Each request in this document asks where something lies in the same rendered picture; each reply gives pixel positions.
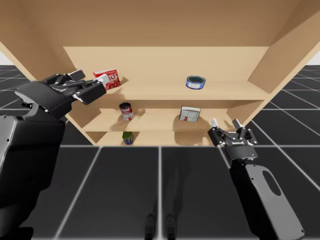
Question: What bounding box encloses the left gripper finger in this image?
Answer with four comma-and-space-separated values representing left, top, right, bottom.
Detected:
45, 69, 86, 86
50, 76, 108, 106

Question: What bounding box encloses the blue flat can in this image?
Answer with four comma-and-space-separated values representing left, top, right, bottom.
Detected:
185, 75, 207, 90

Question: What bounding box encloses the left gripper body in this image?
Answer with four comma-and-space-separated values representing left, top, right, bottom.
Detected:
14, 79, 75, 120

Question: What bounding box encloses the red and white can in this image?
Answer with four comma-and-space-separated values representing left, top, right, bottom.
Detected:
118, 101, 135, 122

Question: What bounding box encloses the red and white carton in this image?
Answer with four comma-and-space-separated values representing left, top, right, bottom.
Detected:
179, 105, 201, 124

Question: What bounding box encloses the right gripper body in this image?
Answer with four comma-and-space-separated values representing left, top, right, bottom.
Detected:
224, 138, 259, 161

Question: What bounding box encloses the pale wooden shelf unit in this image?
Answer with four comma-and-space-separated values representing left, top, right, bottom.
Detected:
0, 0, 320, 147

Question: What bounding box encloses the green and blue rectangular can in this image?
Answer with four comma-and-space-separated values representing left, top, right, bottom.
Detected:
122, 131, 134, 146

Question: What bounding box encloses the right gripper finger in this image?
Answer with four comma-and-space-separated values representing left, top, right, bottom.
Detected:
207, 118, 232, 147
232, 118, 258, 146

